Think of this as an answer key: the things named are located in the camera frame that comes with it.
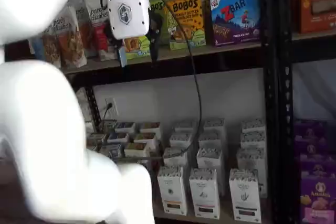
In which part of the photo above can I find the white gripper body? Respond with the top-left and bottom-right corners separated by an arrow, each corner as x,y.
107,0 -> 151,40

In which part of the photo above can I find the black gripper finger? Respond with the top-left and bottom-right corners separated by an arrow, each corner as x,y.
146,13 -> 164,62
118,45 -> 129,68

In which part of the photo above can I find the white tea box green strip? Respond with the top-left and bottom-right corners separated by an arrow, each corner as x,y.
228,168 -> 263,223

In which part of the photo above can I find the green Bobo's apple pie box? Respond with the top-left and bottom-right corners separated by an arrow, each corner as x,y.
122,35 -> 152,61

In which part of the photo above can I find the yellow Bobo's snack box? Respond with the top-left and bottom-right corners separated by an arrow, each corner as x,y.
164,0 -> 207,51

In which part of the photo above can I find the green Bobo's snack box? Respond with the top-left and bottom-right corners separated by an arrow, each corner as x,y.
149,0 -> 176,47

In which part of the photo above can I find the small brown-top box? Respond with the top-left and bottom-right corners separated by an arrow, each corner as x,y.
139,122 -> 162,137
123,142 -> 149,158
133,132 -> 158,147

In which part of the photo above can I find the blue Zbar snack box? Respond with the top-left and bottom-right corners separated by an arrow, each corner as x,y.
209,0 -> 262,47

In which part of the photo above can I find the black metal shelf rack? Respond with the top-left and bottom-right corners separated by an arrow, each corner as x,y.
4,0 -> 280,224
278,0 -> 336,224

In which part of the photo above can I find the white tea box orange strip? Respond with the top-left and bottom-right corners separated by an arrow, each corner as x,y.
156,166 -> 188,217

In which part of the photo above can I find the white tea box pink strip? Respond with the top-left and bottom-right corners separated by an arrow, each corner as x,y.
188,168 -> 221,220

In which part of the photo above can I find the orange cardboard snack box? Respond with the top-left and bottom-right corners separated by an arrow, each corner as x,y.
293,0 -> 336,34

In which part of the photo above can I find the purple Annie's snack box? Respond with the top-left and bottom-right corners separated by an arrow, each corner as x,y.
299,153 -> 336,180
300,176 -> 336,224
293,120 -> 328,141
295,135 -> 329,157

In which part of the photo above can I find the red Purely Elizabeth granola bag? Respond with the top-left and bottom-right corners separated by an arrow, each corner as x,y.
83,0 -> 120,61

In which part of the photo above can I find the brown Purely Elizabeth granola bag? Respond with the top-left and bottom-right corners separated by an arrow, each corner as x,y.
74,4 -> 98,58

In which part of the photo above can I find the orange Purely Elizabeth granola bag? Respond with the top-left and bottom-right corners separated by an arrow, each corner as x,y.
44,5 -> 88,69

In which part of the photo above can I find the blue Purely Elizabeth granola bag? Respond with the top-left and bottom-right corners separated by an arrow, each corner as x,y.
27,28 -> 62,69

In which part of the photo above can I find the dark brown leather seat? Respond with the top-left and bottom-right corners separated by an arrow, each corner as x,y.
4,38 -> 31,61

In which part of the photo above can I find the white wall outlet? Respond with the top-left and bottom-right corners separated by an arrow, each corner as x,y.
104,97 -> 118,116

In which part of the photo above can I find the black power plug cord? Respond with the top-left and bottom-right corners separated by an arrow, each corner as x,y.
101,102 -> 114,121

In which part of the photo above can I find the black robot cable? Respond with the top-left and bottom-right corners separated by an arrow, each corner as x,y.
93,0 -> 203,162

